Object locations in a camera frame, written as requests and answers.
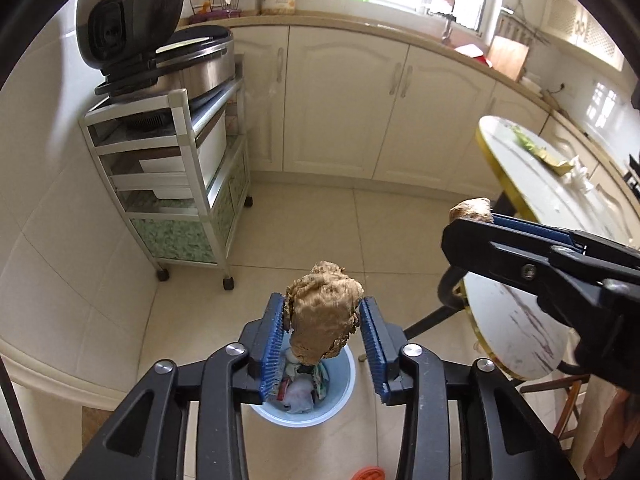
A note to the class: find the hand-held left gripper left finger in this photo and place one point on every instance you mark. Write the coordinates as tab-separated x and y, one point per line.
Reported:
272	347

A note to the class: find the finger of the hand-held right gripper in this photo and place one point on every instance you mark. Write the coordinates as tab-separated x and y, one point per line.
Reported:
550	232
490	252

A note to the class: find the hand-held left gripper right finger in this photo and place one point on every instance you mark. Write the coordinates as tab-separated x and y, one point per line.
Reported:
372	347

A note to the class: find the small brown paper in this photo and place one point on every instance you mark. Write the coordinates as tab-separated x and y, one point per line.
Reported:
472	209

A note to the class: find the blue waste bin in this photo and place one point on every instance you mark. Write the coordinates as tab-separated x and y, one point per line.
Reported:
341	392

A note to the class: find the large brown paper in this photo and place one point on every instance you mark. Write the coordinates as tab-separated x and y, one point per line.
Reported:
325	315

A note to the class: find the white crumpled tissue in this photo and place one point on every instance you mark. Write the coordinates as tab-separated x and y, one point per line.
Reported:
577	175
299	396

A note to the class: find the colourful snack wrapper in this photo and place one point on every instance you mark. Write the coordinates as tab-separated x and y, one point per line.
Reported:
321	381

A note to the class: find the round marble table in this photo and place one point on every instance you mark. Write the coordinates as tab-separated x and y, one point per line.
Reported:
515	310

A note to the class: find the green food wrapper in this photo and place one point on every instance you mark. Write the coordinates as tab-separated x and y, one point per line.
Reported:
547	160

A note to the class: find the wooden stool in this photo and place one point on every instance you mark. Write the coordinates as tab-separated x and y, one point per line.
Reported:
565	400

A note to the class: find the black cooktop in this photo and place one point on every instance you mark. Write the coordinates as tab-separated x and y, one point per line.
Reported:
634	170

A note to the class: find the brown cloth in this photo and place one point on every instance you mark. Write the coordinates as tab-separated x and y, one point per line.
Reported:
612	440

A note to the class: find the white rolling kitchen cart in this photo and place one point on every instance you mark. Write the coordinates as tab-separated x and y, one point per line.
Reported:
175	240

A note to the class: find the wooden cutting board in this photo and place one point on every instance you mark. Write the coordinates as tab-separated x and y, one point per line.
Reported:
507	57

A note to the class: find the red container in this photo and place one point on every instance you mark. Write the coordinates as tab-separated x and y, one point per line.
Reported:
475	54

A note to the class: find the cream kitchen cabinet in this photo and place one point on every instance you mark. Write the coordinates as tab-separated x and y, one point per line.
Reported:
340	110

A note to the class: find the white storage box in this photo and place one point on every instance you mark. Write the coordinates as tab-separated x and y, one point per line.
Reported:
212	145

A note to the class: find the metal faucet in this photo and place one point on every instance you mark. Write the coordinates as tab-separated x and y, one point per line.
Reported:
446	10

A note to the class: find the silver rice cooker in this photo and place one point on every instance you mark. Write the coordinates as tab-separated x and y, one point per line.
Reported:
205	60

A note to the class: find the black curved metal frame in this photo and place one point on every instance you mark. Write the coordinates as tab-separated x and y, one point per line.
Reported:
447	290

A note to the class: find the wall utensil rack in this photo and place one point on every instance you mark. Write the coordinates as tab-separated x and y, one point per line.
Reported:
522	25

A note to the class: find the cream wall cabinet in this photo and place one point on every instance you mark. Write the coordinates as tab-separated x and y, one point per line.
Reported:
585	25

